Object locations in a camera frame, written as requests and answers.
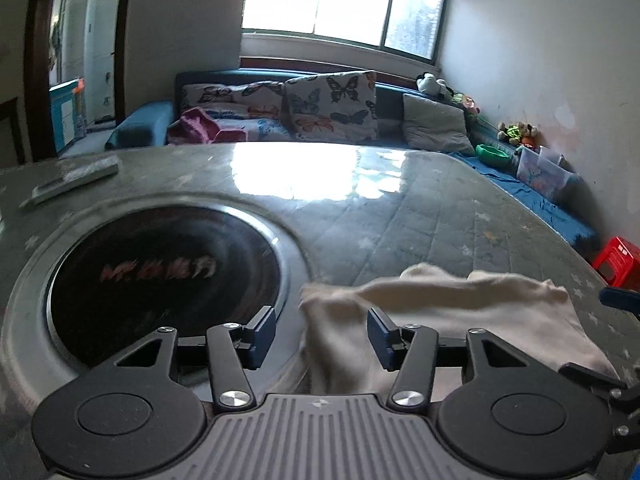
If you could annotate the wide butterfly print pillow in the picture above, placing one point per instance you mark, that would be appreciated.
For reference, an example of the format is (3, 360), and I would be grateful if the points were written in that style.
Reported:
(225, 97)

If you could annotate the small brown plush toys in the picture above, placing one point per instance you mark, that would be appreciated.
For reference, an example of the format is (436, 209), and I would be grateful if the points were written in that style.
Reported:
(517, 132)

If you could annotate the dark wooden door frame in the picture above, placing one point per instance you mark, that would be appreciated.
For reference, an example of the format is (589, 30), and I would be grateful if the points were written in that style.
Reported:
(37, 60)

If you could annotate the panda plush toy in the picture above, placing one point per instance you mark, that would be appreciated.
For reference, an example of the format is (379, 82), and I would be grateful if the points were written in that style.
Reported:
(430, 85)

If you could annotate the green bowl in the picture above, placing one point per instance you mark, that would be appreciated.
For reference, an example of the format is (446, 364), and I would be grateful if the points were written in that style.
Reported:
(492, 155)

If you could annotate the round black induction cooktop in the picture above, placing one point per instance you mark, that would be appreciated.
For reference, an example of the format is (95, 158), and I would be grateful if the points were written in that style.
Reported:
(150, 270)

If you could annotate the cream sweater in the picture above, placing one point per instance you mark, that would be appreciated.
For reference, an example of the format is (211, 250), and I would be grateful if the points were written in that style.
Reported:
(475, 310)

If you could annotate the pink and green plush toy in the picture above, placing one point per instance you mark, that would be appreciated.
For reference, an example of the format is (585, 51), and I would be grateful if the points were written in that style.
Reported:
(467, 104)

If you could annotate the red plastic stool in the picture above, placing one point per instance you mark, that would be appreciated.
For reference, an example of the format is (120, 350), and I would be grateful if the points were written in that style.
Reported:
(620, 257)

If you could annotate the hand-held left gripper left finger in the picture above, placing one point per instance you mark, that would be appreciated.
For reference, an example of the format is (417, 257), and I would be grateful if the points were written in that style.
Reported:
(261, 337)

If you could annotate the grey quilted table cover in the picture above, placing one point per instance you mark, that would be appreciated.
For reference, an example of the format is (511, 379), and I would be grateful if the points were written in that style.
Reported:
(425, 210)

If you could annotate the dark wooden cabinet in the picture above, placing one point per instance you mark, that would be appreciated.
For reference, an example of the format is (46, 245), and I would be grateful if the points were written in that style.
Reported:
(7, 130)

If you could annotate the blue and white toy cabinet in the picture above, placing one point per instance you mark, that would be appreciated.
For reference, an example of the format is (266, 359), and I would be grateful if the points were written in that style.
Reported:
(62, 115)

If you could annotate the grey remote control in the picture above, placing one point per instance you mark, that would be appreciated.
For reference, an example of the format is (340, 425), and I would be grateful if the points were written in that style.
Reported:
(75, 177)

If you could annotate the clear plastic storage box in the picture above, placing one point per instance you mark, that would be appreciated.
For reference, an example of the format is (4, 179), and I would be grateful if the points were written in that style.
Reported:
(542, 175)

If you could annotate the grey pillow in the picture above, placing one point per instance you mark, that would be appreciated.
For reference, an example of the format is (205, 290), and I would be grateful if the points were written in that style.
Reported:
(435, 122)

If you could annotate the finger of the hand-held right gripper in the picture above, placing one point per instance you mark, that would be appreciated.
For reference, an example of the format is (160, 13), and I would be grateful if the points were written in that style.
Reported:
(620, 299)
(595, 377)

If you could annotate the teal sofa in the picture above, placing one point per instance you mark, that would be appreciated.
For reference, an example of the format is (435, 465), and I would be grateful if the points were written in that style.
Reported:
(140, 127)

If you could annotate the square butterfly print pillow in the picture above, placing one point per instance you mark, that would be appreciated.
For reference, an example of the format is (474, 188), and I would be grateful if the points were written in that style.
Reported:
(330, 105)

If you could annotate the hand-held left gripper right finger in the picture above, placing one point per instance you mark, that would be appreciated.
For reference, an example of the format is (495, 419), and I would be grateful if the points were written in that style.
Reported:
(378, 341)

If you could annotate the pink cloth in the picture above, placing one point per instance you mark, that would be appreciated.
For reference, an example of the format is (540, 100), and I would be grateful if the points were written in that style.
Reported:
(192, 127)

